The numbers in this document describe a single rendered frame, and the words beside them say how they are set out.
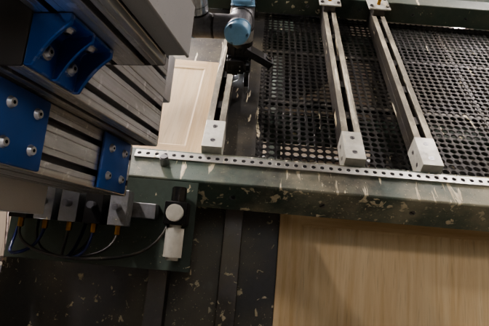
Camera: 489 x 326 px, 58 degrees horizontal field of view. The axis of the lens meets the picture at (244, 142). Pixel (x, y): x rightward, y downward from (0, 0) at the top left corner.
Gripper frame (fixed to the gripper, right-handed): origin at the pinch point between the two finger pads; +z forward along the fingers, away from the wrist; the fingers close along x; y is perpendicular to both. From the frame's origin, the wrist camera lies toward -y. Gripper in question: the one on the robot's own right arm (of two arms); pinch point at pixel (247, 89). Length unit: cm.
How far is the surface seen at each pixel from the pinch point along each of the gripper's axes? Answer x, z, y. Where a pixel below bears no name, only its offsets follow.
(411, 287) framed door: 54, 34, -57
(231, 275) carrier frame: 58, 30, 0
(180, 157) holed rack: 41.7, -3.6, 16.6
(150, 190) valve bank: 53, -1, 23
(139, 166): 46, -3, 28
